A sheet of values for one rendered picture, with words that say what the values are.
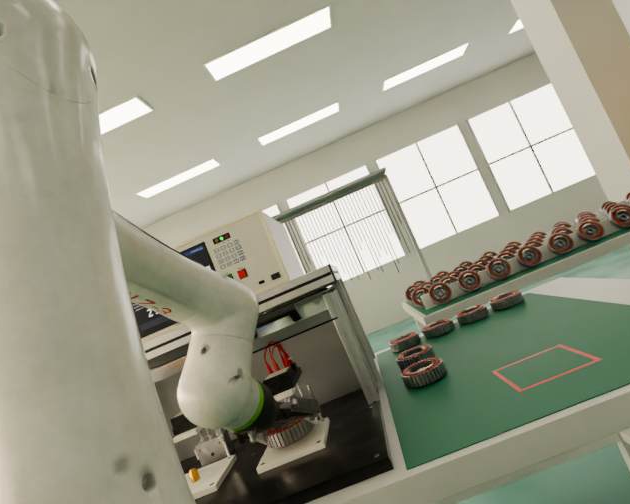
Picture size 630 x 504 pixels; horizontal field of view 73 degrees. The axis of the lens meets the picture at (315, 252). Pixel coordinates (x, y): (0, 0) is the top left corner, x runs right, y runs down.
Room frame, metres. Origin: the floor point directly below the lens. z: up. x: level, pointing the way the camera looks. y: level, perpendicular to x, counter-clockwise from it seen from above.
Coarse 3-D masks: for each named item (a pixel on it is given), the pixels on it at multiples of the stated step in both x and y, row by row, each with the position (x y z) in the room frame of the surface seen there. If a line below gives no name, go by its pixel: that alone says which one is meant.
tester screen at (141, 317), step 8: (200, 248) 1.09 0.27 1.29; (192, 256) 1.09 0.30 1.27; (200, 256) 1.09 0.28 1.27; (208, 264) 1.09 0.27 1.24; (136, 304) 1.11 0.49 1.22; (136, 312) 1.11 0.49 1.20; (144, 312) 1.10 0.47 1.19; (136, 320) 1.11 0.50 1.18; (144, 320) 1.11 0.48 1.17; (168, 320) 1.10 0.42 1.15; (152, 328) 1.10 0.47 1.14
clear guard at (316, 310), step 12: (324, 288) 0.86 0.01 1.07; (300, 300) 0.85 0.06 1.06; (312, 300) 0.83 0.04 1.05; (324, 300) 0.82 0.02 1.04; (300, 312) 0.82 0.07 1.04; (312, 312) 0.81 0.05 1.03; (324, 312) 0.80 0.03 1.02; (276, 324) 0.82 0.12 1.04; (288, 324) 0.81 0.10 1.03; (300, 324) 0.80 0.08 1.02; (312, 324) 0.80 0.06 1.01; (264, 336) 0.81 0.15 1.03; (276, 336) 0.81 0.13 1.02; (288, 336) 0.80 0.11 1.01; (264, 348) 0.80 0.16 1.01
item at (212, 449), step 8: (224, 432) 1.12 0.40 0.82; (200, 440) 1.13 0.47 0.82; (208, 440) 1.10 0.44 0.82; (216, 440) 1.09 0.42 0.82; (200, 448) 1.10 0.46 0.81; (208, 448) 1.09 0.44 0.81; (216, 448) 1.09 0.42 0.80; (224, 448) 1.09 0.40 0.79; (232, 448) 1.13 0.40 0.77; (200, 456) 1.10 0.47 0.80; (208, 456) 1.09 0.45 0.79; (216, 456) 1.09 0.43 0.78; (224, 456) 1.09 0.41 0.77
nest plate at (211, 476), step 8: (232, 456) 1.03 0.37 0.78; (216, 464) 1.02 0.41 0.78; (224, 464) 1.00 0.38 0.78; (232, 464) 1.01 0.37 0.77; (200, 472) 1.02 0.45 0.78; (208, 472) 0.99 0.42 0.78; (216, 472) 0.97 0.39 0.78; (224, 472) 0.95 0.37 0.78; (200, 480) 0.96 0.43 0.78; (208, 480) 0.94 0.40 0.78; (216, 480) 0.92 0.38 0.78; (192, 488) 0.93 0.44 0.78; (200, 488) 0.91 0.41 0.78; (208, 488) 0.90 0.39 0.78; (216, 488) 0.89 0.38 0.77; (200, 496) 0.90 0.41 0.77
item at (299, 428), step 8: (280, 424) 0.98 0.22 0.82; (288, 424) 0.97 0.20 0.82; (296, 424) 0.92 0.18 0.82; (304, 424) 0.92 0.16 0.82; (312, 424) 0.94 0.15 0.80; (264, 432) 0.95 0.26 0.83; (272, 432) 0.91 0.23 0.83; (280, 432) 0.90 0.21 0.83; (288, 432) 0.90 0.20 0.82; (296, 432) 0.91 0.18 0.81; (304, 432) 0.91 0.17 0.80; (272, 440) 0.91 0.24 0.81; (280, 440) 0.90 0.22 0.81; (288, 440) 0.90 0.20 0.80; (296, 440) 0.90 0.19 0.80
